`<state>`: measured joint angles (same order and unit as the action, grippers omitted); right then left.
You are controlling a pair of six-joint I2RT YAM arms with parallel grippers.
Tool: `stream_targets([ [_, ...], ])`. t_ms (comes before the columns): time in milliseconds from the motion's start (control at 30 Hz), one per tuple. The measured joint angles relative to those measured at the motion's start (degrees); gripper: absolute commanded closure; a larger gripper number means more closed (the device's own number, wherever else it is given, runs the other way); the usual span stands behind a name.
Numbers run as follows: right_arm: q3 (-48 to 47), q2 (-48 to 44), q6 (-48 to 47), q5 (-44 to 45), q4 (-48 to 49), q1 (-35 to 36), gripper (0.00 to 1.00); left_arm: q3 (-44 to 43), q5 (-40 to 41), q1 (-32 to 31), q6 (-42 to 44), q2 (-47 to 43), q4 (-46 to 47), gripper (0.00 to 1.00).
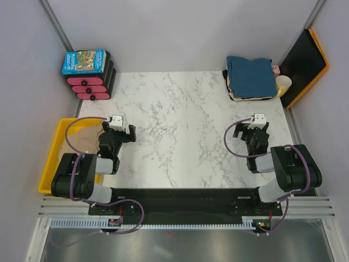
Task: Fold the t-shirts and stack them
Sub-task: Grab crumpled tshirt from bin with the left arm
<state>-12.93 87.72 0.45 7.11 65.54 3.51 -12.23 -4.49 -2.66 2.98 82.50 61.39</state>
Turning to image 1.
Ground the beige t-shirt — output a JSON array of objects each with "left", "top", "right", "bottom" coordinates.
[{"left": 68, "top": 124, "right": 104, "bottom": 153}]

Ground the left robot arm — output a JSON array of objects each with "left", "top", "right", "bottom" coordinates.
[{"left": 51, "top": 122, "right": 136, "bottom": 215}]

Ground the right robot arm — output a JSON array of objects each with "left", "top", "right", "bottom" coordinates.
[{"left": 233, "top": 121, "right": 322, "bottom": 215}]

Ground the black pink drawer unit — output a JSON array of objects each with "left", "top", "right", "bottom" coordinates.
[{"left": 63, "top": 51, "right": 117, "bottom": 101}]

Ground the yellow plastic bin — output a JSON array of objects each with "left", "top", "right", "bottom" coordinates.
[{"left": 38, "top": 117, "right": 102, "bottom": 195}]

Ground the yellow mug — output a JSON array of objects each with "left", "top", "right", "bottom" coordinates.
[{"left": 275, "top": 75, "right": 292, "bottom": 98}]

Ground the folded blue t-shirt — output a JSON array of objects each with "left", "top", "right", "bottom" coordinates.
[{"left": 226, "top": 56, "right": 277, "bottom": 99}]

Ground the pink box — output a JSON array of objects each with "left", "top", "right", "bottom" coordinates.
[{"left": 272, "top": 65, "right": 280, "bottom": 78}]

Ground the blue treehouse book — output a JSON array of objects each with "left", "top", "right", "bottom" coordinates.
[{"left": 61, "top": 49, "right": 110, "bottom": 75}]

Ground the black orange tray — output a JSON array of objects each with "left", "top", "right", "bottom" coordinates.
[{"left": 279, "top": 29, "right": 330, "bottom": 109}]

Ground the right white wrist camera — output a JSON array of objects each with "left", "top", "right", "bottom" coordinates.
[{"left": 249, "top": 113, "right": 267, "bottom": 129}]

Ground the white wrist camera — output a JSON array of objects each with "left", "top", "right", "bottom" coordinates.
[
  {"left": 249, "top": 113, "right": 267, "bottom": 129},
  {"left": 108, "top": 115, "right": 125, "bottom": 131}
]

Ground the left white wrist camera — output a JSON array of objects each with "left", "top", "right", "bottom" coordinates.
[{"left": 108, "top": 115, "right": 125, "bottom": 131}]

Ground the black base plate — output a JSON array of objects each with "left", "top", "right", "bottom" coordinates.
[{"left": 88, "top": 188, "right": 282, "bottom": 224}]

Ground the white cable duct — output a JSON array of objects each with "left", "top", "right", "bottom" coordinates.
[{"left": 50, "top": 217, "right": 256, "bottom": 230}]

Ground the aluminium frame rail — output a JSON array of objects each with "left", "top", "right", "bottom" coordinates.
[{"left": 39, "top": 196, "right": 89, "bottom": 218}]

